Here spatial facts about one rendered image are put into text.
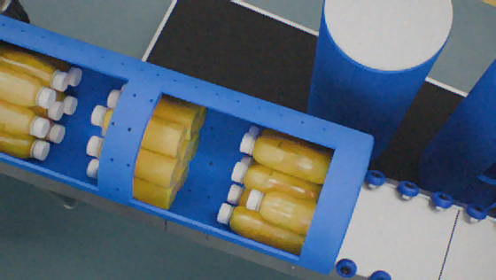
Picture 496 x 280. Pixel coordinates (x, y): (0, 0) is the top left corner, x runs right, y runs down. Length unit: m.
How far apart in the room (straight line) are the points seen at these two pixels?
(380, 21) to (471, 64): 1.18
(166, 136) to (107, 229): 1.22
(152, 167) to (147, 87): 0.16
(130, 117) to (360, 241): 0.57
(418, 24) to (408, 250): 0.49
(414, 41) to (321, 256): 0.54
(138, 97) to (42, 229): 1.34
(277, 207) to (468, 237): 0.46
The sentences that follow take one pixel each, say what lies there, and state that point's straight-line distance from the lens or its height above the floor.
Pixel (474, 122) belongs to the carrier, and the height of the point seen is 0.83.
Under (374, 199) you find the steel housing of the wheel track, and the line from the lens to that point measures 1.66.
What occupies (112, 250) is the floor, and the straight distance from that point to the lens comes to 2.62.
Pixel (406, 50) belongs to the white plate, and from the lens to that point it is 1.65.
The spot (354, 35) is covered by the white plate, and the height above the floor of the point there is 1.04.
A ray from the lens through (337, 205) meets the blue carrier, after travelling 1.34.
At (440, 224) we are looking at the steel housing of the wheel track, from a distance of 1.68.
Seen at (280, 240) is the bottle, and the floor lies 1.07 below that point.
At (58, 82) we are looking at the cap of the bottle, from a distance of 1.58.
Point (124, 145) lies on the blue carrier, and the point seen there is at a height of 1.22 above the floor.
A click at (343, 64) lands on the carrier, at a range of 1.68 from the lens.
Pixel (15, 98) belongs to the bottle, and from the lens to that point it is 1.55.
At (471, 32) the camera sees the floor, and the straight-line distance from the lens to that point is 2.87.
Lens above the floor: 2.54
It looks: 75 degrees down
